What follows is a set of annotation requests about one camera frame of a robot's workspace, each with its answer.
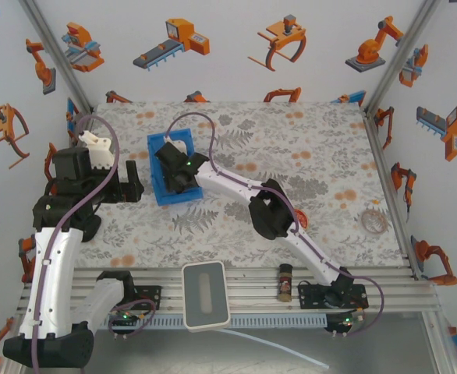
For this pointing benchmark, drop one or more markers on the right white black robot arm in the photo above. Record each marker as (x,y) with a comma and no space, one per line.
(228,181)

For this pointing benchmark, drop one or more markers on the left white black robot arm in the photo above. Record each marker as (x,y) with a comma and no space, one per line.
(55,272)

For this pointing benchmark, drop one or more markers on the blue plastic bin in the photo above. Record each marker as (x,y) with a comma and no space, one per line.
(155,171)

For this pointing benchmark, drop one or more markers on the floral patterned table cover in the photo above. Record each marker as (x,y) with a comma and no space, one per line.
(291,156)

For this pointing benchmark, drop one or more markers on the white rounded box device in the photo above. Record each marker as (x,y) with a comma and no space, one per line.
(206,296)

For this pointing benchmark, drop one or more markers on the red round lid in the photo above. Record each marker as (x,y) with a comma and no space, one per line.
(302,219)

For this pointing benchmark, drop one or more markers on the green lit circuit board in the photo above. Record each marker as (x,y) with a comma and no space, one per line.
(343,324)
(125,318)

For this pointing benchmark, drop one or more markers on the dark spice bottle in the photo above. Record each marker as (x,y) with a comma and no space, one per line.
(285,283)

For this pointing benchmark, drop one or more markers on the clear round plastic lid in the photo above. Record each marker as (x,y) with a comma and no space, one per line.
(384,224)

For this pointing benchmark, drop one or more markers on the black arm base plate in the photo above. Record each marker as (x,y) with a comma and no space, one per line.
(310,298)
(148,296)

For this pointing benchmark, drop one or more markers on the aluminium slotted rail bed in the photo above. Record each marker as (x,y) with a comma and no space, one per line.
(252,290)

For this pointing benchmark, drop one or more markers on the aluminium frame post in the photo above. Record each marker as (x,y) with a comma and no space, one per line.
(400,58)
(57,54)

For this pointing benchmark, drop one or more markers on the aluminium table side rail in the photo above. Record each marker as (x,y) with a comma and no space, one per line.
(392,195)

